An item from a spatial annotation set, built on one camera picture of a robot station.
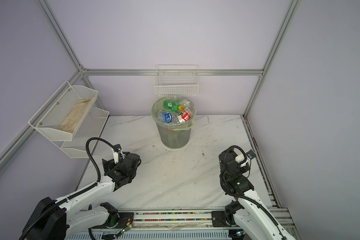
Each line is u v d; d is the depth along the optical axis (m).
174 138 0.91
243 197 0.49
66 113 0.79
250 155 0.61
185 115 0.80
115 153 0.69
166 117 0.82
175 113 0.90
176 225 0.73
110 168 0.70
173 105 0.86
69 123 0.76
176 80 0.93
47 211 0.40
